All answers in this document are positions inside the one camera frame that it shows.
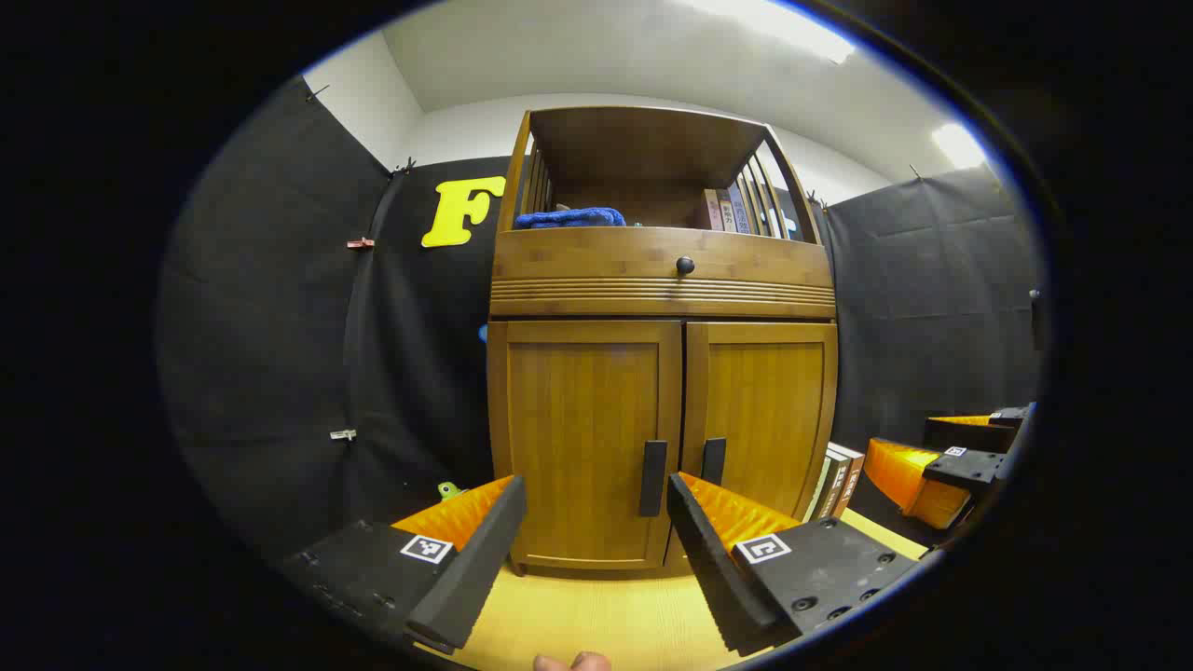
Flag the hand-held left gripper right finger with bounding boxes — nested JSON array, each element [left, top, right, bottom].
[[665, 471, 938, 657]]

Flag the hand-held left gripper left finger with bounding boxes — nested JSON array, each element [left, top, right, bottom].
[[278, 473, 528, 655]]

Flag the wooden shoe cabinet door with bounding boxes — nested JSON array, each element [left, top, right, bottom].
[[503, 320, 684, 570], [679, 322, 838, 523]]

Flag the wooden double-door shoe cabinet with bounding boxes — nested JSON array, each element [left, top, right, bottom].
[[487, 105, 840, 579]]

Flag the wooden cabinet drawer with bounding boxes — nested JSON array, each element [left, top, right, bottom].
[[490, 226, 837, 321]]

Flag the brown and white standing book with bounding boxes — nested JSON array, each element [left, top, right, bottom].
[[830, 444, 867, 519]]

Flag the small ceiling light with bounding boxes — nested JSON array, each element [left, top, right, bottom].
[[932, 123, 988, 170]]

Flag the black backdrop cloth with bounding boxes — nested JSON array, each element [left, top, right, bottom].
[[157, 75, 1045, 560]]

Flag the blue cloth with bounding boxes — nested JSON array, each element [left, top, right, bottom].
[[514, 207, 627, 230]]

